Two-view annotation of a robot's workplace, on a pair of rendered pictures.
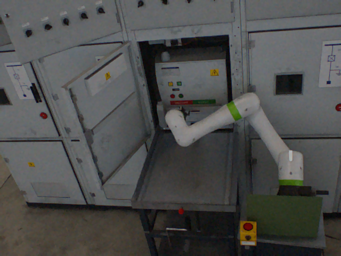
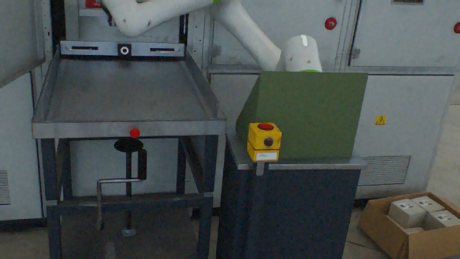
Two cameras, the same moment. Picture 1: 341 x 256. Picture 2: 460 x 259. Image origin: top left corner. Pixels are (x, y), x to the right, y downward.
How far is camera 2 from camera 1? 104 cm
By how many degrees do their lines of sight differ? 30
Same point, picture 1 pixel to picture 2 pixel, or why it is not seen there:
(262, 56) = not seen: outside the picture
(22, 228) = not seen: outside the picture
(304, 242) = (337, 162)
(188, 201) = (146, 118)
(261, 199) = (283, 82)
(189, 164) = (129, 86)
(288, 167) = (304, 53)
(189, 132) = (144, 9)
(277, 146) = (271, 48)
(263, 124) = (247, 19)
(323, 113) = (310, 33)
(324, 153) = not seen: hidden behind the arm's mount
